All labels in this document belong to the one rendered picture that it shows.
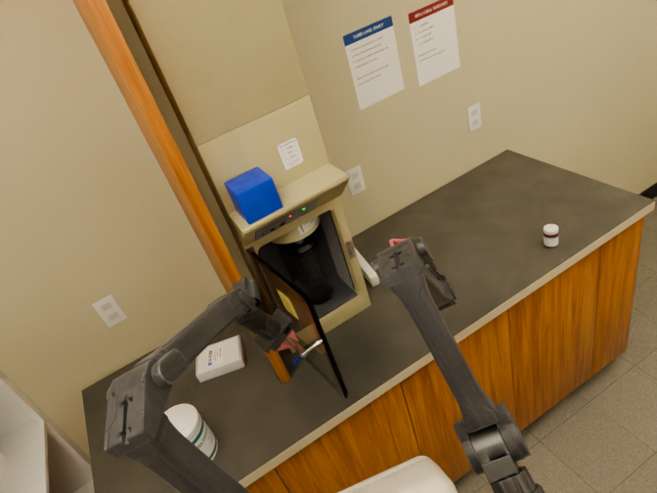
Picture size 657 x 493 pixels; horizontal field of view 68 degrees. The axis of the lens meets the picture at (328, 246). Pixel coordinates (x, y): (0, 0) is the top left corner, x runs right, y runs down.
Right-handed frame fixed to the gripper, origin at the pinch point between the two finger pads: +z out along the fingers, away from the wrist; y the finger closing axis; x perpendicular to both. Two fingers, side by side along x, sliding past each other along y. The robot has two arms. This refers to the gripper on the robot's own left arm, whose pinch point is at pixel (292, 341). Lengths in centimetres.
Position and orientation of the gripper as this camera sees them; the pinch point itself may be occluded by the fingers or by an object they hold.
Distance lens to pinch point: 132.8
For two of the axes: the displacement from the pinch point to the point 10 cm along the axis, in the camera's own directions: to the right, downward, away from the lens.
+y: -6.1, 7.9, -0.7
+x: 5.8, 3.9, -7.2
